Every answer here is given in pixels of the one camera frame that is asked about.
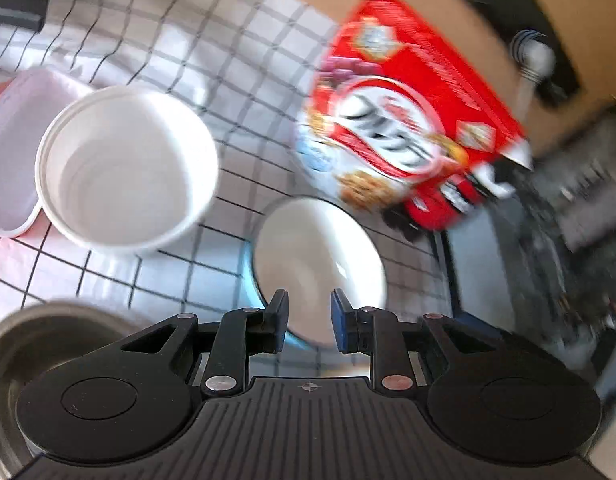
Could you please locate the pink rectangular plastic container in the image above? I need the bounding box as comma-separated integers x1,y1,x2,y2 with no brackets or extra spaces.
0,67,96,238

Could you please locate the white round plastic bowl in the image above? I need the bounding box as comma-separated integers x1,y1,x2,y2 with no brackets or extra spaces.
35,85,219,256

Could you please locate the teal plate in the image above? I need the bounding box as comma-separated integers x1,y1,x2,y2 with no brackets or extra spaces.
238,240,313,356

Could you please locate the white checked tablecloth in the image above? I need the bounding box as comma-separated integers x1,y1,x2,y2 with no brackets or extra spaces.
0,0,463,381

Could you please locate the white blurred object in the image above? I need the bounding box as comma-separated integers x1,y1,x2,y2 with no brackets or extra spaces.
512,30,557,128

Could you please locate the white plate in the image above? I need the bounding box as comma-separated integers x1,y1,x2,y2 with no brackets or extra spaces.
253,197,389,348

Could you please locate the red snack package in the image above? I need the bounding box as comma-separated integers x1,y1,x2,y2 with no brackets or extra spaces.
295,0,536,233

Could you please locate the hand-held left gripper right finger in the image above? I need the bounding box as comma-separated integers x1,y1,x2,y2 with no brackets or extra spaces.
330,288,498,401

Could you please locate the flat screen monitor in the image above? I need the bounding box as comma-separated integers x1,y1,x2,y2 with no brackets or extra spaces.
433,205,523,333

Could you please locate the metal pot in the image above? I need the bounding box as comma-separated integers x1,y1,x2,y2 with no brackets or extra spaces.
0,300,139,480

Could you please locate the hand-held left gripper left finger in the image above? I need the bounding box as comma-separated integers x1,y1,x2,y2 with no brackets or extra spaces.
119,289,290,398

